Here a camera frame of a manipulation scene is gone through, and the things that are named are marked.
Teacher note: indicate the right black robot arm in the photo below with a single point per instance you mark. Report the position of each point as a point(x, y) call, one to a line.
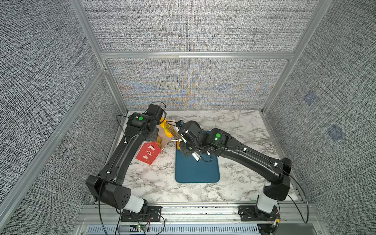
point(222, 144)

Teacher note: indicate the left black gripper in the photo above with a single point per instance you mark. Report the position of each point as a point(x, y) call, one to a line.
point(155, 137)

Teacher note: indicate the teal rectangular tray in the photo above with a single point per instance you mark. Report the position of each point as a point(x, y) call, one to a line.
point(188, 170)

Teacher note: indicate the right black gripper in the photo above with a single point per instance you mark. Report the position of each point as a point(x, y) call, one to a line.
point(183, 146)

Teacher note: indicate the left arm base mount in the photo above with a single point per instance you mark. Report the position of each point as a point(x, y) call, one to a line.
point(148, 214)

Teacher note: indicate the red white paper gift bag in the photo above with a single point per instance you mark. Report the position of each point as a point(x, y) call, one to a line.
point(150, 150)

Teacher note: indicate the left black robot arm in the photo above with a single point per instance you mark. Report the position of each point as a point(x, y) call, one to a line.
point(107, 186)

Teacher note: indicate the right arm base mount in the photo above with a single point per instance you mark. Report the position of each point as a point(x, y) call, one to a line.
point(257, 213)

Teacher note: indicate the yellow striped croissant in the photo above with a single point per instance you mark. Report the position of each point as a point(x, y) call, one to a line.
point(167, 128)

